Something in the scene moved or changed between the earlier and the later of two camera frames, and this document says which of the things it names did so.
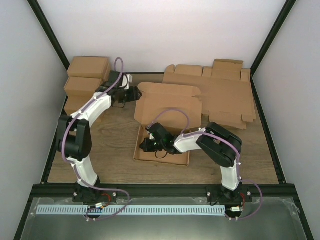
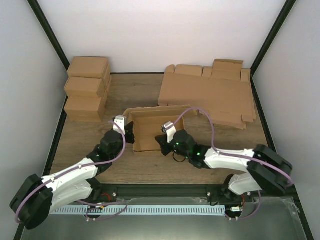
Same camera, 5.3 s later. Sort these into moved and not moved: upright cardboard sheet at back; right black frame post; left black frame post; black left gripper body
Moved: black left gripper body
Not moved: right black frame post; upright cardboard sheet at back; left black frame post
